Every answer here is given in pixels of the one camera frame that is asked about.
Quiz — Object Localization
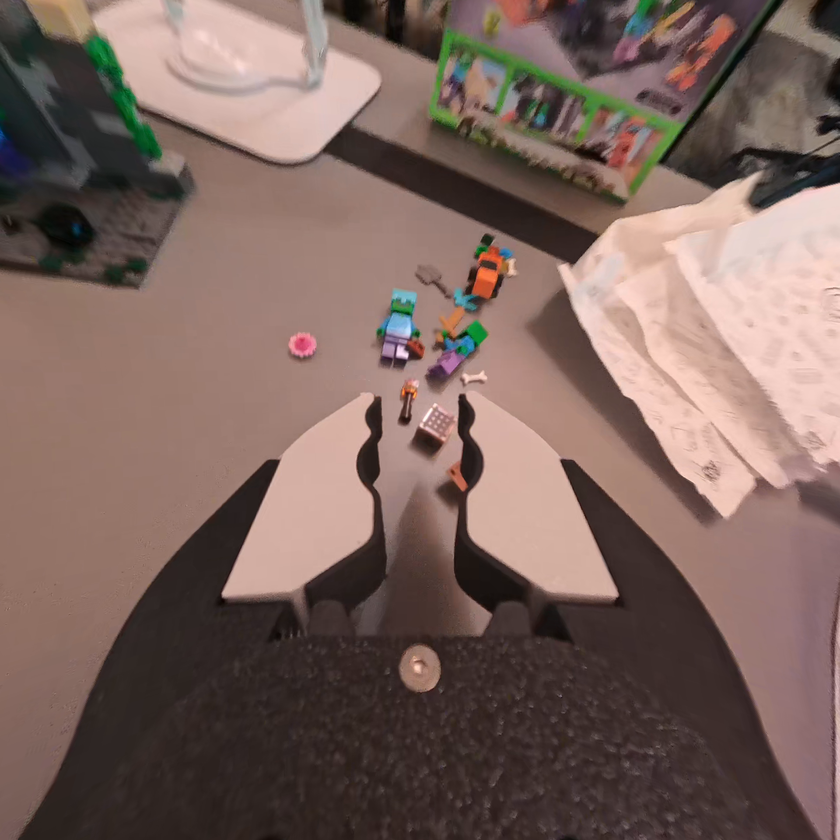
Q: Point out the white rounded board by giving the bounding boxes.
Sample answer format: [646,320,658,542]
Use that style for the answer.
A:
[94,0,383,166]

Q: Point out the heap of colourful toy pieces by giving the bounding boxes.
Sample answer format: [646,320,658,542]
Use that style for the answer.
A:
[375,233,521,424]

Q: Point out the dark brown toy cube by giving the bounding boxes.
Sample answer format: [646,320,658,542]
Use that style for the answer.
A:
[412,402,458,455]

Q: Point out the white paper bag pile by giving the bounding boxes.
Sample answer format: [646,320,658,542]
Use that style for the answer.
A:
[556,172,840,521]

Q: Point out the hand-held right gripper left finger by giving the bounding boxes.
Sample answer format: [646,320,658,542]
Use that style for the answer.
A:
[221,392,389,634]

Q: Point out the green toy set box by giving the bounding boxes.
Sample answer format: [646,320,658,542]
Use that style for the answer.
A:
[428,0,786,206]

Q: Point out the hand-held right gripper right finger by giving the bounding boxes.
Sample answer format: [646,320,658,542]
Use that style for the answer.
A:
[453,392,620,634]

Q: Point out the grey desk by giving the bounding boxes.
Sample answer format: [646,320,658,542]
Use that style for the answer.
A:
[0,13,840,840]

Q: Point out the toy brick building model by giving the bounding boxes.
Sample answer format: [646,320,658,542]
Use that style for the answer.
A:
[0,0,196,291]

